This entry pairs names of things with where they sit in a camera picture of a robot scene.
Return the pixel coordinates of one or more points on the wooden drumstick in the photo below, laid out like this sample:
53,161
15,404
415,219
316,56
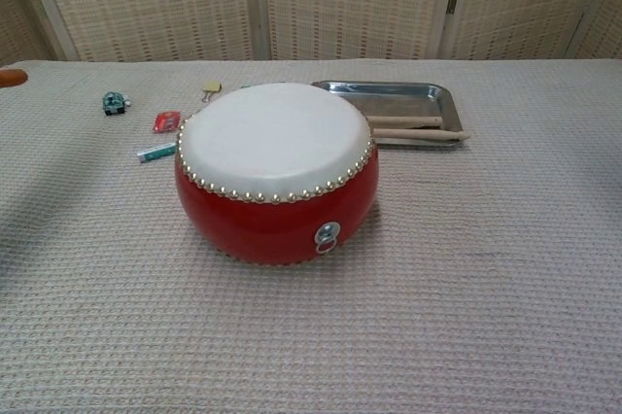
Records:
403,120
423,134

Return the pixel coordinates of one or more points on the stainless steel tray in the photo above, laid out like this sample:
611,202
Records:
389,98

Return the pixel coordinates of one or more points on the small red drum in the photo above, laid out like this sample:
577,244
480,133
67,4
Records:
272,142

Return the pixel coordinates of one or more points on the woven folding screen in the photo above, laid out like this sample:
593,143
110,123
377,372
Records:
146,6

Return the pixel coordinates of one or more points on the small green electronic module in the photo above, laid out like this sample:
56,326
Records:
114,103

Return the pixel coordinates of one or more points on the small red electronic module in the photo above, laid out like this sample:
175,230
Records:
166,121

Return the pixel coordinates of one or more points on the red capped marker pen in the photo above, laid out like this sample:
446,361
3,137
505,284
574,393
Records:
155,152

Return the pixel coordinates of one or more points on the yellow binder clip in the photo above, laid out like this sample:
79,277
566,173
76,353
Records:
213,86

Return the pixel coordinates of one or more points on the beige woven tablecloth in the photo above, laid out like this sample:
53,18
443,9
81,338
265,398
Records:
437,287

